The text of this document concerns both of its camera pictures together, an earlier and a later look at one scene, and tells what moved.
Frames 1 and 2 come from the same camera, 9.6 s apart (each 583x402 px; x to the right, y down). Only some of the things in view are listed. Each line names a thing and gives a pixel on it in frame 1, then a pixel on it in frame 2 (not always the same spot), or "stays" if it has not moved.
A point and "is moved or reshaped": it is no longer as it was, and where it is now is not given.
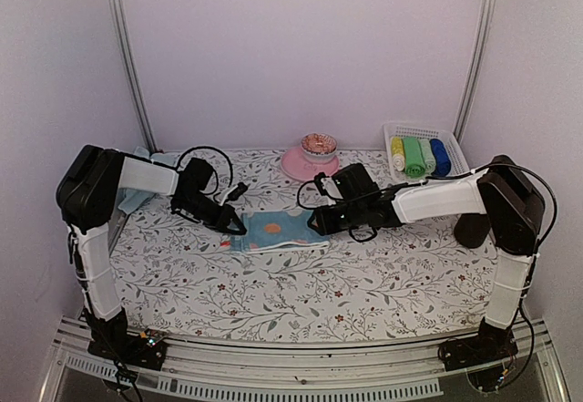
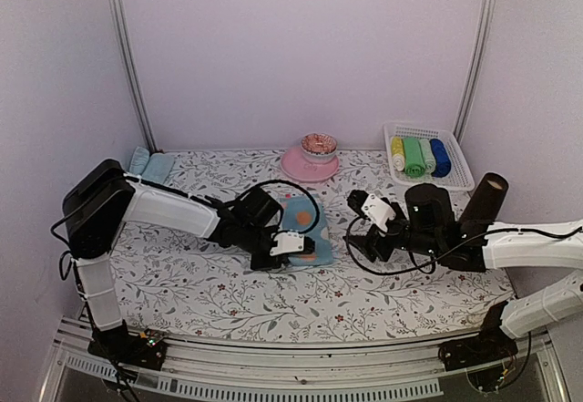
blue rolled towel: x=443 y=164 stays
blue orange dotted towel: x=276 y=231 is moved or reshaped
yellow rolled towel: x=398 y=159 stays
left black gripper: x=226 y=211 to x=258 y=264
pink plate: x=296 y=166 stays
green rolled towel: x=414 y=166 stays
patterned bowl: x=318 y=148 stays
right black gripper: x=326 y=226 to x=371 y=246
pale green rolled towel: x=428 y=157 stays
